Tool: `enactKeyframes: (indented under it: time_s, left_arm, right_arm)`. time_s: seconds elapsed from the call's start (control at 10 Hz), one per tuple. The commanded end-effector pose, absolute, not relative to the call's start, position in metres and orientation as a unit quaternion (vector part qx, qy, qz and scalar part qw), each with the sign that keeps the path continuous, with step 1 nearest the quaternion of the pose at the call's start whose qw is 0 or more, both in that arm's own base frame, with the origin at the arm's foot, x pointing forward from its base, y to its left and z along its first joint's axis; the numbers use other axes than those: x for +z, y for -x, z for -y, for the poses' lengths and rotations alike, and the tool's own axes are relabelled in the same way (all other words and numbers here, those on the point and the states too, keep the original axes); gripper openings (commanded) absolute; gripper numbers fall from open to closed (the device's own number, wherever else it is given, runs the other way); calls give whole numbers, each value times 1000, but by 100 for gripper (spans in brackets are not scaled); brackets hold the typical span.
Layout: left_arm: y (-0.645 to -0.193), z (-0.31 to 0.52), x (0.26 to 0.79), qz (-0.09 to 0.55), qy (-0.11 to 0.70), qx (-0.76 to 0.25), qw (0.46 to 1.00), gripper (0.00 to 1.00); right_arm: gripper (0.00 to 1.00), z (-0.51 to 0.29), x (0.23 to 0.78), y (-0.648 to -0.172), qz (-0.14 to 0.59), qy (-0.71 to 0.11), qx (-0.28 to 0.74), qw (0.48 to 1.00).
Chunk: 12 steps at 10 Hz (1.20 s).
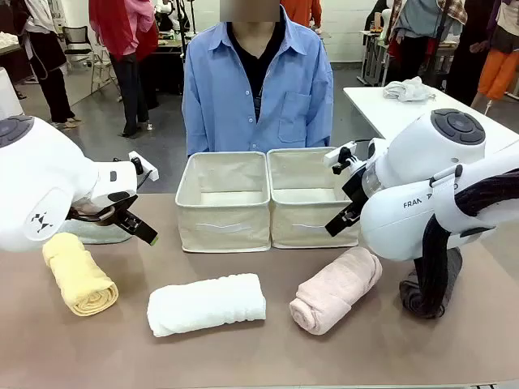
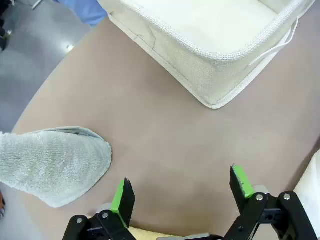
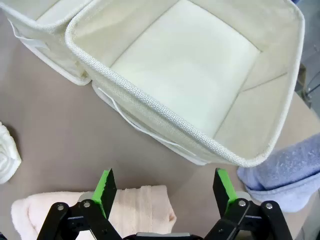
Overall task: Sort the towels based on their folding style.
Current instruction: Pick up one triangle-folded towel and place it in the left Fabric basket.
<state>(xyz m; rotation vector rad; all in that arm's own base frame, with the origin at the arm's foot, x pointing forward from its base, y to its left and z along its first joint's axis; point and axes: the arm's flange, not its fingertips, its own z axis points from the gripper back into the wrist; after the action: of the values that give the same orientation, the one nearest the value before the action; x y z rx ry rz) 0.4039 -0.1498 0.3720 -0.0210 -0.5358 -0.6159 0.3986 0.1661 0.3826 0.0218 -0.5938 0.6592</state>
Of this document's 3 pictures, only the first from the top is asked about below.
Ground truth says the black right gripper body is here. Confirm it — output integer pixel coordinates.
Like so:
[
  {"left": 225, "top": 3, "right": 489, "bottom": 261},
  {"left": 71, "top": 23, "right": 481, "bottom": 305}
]
[{"left": 341, "top": 164, "right": 371, "bottom": 212}]

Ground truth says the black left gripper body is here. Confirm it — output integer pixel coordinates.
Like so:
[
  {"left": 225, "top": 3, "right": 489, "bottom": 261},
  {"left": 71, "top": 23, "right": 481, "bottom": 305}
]
[{"left": 67, "top": 194, "right": 142, "bottom": 233}]

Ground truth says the teal towel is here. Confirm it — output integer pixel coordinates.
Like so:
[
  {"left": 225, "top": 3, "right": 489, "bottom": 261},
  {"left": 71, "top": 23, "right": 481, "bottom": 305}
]
[{"left": 60, "top": 220, "right": 135, "bottom": 246}]

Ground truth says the pink towel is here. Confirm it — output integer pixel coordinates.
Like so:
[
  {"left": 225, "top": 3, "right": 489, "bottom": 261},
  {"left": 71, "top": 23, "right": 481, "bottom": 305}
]
[{"left": 289, "top": 246, "right": 384, "bottom": 336}]

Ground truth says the yellow towel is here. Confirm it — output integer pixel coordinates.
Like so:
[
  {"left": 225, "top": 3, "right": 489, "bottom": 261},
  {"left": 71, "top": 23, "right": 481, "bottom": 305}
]
[{"left": 41, "top": 232, "right": 120, "bottom": 316}]

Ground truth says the white towel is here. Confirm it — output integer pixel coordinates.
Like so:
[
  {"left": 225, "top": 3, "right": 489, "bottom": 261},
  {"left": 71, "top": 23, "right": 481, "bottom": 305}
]
[{"left": 146, "top": 272, "right": 268, "bottom": 338}]

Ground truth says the blue grey towel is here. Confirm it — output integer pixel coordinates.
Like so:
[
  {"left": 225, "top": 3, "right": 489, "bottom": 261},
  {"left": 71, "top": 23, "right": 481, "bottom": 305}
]
[{"left": 398, "top": 246, "right": 464, "bottom": 321}]

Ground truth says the metal folding stool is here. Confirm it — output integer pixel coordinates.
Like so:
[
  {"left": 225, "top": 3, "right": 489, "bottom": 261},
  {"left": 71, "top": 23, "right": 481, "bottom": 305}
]
[{"left": 89, "top": 50, "right": 122, "bottom": 102}]

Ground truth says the beige fabric storage bin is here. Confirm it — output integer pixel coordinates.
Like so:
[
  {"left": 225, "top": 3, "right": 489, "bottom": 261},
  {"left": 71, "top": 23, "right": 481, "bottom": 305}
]
[
  {"left": 174, "top": 151, "right": 272, "bottom": 254},
  {"left": 266, "top": 146, "right": 362, "bottom": 250}
]

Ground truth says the white table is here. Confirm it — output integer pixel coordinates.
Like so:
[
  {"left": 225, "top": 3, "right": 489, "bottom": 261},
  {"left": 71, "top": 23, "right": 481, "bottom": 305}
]
[{"left": 342, "top": 84, "right": 519, "bottom": 154}]

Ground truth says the crumpled white cloth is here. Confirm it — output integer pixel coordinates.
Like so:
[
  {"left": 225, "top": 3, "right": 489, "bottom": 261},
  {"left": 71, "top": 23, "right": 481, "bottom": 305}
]
[{"left": 382, "top": 75, "right": 437, "bottom": 103}]

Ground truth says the dark background desk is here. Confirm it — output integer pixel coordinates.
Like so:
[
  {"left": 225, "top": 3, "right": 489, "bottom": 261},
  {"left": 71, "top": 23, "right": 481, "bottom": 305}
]
[{"left": 152, "top": 30, "right": 191, "bottom": 98}]

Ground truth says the person in blue shirt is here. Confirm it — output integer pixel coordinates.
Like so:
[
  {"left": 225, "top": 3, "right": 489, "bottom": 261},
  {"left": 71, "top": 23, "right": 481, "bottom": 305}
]
[{"left": 181, "top": 0, "right": 335, "bottom": 160}]

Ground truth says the person in black outfit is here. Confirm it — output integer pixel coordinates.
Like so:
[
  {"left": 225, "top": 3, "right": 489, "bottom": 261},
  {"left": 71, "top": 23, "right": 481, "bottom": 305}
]
[{"left": 445, "top": 0, "right": 494, "bottom": 109}]

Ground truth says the person in black clothes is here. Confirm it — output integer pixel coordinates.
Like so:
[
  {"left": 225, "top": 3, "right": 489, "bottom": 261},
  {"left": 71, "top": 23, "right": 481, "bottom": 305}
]
[{"left": 11, "top": 0, "right": 82, "bottom": 130}]

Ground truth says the mannequin with orange trousers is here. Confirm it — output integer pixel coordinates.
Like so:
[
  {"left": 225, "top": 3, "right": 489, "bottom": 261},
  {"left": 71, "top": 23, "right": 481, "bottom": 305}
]
[{"left": 476, "top": 0, "right": 519, "bottom": 103}]

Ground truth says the black office chair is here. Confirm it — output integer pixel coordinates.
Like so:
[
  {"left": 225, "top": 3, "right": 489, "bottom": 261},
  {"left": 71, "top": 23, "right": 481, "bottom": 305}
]
[{"left": 61, "top": 25, "right": 95, "bottom": 68}]

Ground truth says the person in orange top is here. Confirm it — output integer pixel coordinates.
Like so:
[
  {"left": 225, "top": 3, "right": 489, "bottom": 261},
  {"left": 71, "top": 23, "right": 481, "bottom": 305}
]
[{"left": 279, "top": 0, "right": 325, "bottom": 29}]

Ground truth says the person in red top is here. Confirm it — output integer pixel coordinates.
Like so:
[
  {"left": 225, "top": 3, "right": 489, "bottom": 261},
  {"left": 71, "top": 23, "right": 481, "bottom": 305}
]
[{"left": 88, "top": 0, "right": 160, "bottom": 139}]

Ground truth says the black braided cable bundle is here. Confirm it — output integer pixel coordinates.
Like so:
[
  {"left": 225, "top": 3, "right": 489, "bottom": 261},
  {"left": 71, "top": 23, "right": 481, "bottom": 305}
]
[{"left": 413, "top": 168, "right": 519, "bottom": 321}]

